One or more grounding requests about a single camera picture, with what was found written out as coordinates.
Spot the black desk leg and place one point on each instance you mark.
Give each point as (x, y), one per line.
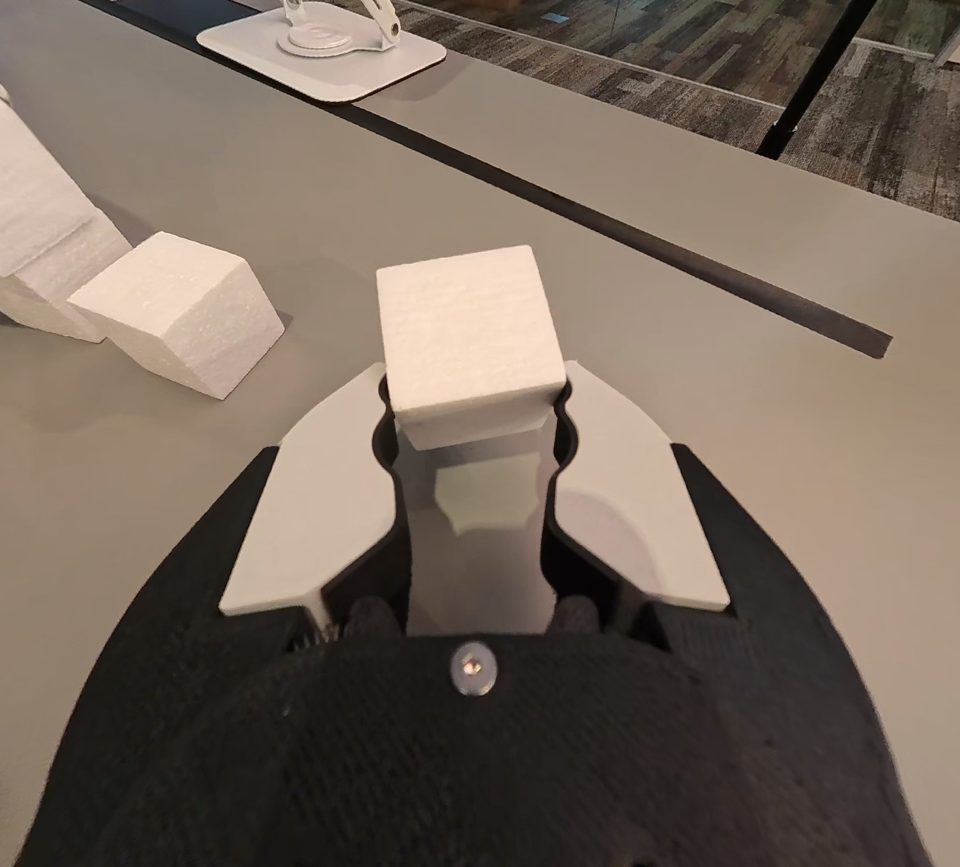
(840, 34)

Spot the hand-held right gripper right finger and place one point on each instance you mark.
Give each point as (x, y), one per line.
(637, 514)

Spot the wooden board document stand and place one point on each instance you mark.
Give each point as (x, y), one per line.
(330, 64)

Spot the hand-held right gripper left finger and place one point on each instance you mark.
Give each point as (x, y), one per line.
(315, 507)

